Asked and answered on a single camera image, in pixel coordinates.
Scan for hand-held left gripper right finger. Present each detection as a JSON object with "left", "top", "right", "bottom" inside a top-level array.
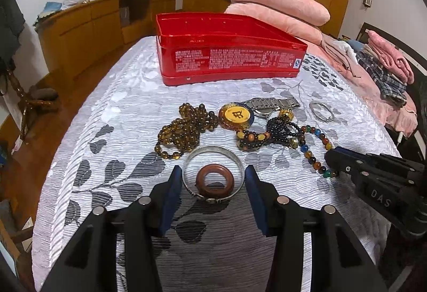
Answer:
[{"left": 244, "top": 165, "right": 379, "bottom": 292}]

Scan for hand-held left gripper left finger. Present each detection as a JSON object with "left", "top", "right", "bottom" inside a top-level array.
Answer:
[{"left": 40, "top": 165, "right": 183, "bottom": 292}]

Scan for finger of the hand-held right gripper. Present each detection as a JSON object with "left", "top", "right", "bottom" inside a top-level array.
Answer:
[
  {"left": 334, "top": 146, "right": 427, "bottom": 173},
  {"left": 324, "top": 150, "right": 417, "bottom": 186}
]

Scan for multicolour bead bracelet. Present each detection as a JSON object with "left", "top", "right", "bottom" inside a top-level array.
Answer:
[{"left": 294, "top": 125, "right": 339, "bottom": 179}]

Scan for brown wooden ring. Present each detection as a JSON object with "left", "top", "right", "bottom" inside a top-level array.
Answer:
[{"left": 195, "top": 163, "right": 236, "bottom": 198}]

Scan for yellow brown bead bracelet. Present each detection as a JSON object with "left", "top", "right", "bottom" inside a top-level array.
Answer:
[{"left": 236, "top": 130, "right": 272, "bottom": 152}]

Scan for silver key ring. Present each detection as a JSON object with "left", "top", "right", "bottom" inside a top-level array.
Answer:
[{"left": 309, "top": 101, "right": 341, "bottom": 124}]

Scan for silver bangle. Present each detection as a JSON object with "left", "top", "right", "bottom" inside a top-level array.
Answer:
[{"left": 182, "top": 145, "right": 246, "bottom": 205}]

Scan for black bead bracelet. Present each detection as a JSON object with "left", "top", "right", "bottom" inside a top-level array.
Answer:
[{"left": 267, "top": 109, "right": 306, "bottom": 147}]

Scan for round amber pendant gold centre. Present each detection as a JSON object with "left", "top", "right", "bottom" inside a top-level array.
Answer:
[{"left": 218, "top": 104, "right": 256, "bottom": 131}]

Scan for amber bead necklace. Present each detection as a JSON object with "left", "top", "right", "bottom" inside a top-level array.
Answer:
[{"left": 154, "top": 103, "right": 221, "bottom": 161}]

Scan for silver metal watch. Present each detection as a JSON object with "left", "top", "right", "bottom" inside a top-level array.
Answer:
[{"left": 241, "top": 97, "right": 301, "bottom": 119}]

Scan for red tin box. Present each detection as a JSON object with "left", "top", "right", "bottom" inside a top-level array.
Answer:
[{"left": 156, "top": 12, "right": 308, "bottom": 86}]

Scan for pink bed sheet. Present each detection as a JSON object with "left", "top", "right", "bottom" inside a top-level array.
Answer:
[{"left": 307, "top": 32, "right": 417, "bottom": 137}]

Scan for plaid shirt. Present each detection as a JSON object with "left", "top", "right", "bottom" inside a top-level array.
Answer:
[{"left": 355, "top": 50, "right": 408, "bottom": 107}]

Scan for white grey leaf bedspread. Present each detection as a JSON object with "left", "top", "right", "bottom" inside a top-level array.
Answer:
[{"left": 31, "top": 35, "right": 402, "bottom": 292}]

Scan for beige garment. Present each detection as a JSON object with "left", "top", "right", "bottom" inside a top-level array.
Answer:
[{"left": 320, "top": 35, "right": 359, "bottom": 72}]

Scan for pink folded clothing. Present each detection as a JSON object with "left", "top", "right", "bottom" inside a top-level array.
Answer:
[{"left": 367, "top": 30, "right": 415, "bottom": 84}]

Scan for flat pink folded quilt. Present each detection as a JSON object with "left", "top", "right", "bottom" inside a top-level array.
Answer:
[{"left": 223, "top": 3, "right": 323, "bottom": 46}]

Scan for wooden coat rack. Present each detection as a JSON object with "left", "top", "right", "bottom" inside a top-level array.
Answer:
[{"left": 0, "top": 58, "right": 61, "bottom": 146}]

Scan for wooden sideboard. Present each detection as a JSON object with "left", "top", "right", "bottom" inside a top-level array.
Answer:
[{"left": 35, "top": 0, "right": 177, "bottom": 70}]

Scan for blue cloth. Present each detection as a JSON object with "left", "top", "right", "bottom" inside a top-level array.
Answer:
[{"left": 33, "top": 2, "right": 64, "bottom": 26}]

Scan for dark hanging clothes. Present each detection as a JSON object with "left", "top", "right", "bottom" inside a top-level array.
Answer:
[{"left": 0, "top": 0, "right": 25, "bottom": 62}]

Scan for dark wooden bed frame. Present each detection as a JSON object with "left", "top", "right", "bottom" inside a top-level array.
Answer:
[{"left": 358, "top": 22, "right": 427, "bottom": 159}]

